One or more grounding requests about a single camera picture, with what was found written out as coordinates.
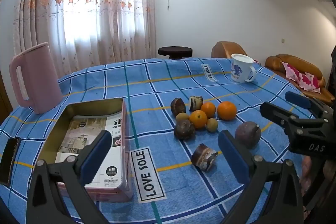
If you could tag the pink metal tin box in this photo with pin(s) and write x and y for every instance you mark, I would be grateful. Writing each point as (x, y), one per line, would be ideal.
(76, 109)

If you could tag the brown leather sofa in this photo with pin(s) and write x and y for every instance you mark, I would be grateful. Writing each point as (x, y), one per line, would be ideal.
(299, 64)

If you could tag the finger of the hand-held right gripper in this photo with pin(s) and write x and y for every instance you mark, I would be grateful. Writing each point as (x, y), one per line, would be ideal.
(273, 111)
(296, 99)

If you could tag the black smartphone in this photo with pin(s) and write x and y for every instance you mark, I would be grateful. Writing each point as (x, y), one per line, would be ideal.
(10, 161)

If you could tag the orange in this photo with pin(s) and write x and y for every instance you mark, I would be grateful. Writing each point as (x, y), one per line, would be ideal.
(208, 109)
(227, 110)
(198, 119)

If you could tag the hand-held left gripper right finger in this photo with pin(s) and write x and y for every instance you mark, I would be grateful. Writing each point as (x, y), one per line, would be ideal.
(233, 158)

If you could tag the dark brown round fruit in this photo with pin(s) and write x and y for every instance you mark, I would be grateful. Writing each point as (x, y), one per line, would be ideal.
(178, 106)
(184, 129)

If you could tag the person's right hand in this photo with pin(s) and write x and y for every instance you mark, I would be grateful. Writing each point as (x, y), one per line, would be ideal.
(305, 174)

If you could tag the purple passion fruit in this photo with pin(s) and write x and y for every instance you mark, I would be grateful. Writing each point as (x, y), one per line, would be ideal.
(248, 134)

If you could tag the brown leather armchair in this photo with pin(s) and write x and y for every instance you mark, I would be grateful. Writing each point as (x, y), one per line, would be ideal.
(227, 49)

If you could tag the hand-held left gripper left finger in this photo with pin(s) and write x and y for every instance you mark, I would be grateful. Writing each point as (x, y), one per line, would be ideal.
(97, 153)

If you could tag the printed paper leaflet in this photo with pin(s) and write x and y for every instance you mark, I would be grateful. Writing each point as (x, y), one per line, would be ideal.
(86, 129)

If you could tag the small yellow-green fruit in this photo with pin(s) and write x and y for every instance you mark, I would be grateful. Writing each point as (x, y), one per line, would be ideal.
(182, 117)
(212, 124)

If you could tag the sheer floral curtain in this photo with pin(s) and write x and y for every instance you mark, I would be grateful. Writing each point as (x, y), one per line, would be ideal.
(92, 16)

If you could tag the blue checked tablecloth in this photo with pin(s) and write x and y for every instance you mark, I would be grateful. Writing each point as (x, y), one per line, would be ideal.
(162, 82)

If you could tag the pink floral cloth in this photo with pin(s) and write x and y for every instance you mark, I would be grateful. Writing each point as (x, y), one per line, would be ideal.
(302, 77)

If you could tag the brown striped cut piece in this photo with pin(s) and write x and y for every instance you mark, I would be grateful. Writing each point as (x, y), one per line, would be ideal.
(196, 102)
(204, 159)

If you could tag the white mug with blue print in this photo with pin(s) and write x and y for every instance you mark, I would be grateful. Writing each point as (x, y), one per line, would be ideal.
(240, 69)

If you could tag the pink plastic pitcher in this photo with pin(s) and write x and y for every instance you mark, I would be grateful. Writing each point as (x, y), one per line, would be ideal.
(42, 77)

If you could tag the dark round stool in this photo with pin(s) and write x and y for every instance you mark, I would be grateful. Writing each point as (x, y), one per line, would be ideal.
(175, 51)

